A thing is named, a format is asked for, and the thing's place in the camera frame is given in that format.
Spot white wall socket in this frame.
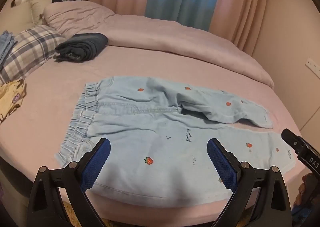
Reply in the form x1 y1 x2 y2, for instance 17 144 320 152
305 58 320 79

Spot pink duvet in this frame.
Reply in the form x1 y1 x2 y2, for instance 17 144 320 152
95 13 275 90

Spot folded dark navy garment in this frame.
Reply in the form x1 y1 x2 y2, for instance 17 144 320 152
54 33 109 63

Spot white cushion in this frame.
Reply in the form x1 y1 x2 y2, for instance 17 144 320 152
29 0 53 26

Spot pink pillow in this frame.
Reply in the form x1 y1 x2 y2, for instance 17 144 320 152
43 1 115 36

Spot beige pink curtain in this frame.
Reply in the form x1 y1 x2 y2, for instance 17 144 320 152
207 0 274 56

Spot light blue strawberry print pants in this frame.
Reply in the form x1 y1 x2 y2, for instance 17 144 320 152
54 76 297 204

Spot folded blue jeans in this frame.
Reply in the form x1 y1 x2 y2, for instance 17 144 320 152
0 30 18 70

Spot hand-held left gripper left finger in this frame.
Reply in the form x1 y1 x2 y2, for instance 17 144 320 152
27 138 112 227

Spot plaid pillow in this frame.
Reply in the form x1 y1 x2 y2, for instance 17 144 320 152
0 25 67 85

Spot yellow printed cloth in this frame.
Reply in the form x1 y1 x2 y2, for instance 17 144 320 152
0 79 27 124

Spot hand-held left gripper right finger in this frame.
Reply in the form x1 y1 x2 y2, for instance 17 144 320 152
207 138 293 227

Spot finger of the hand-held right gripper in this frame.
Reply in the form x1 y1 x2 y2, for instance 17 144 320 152
281 129 304 158

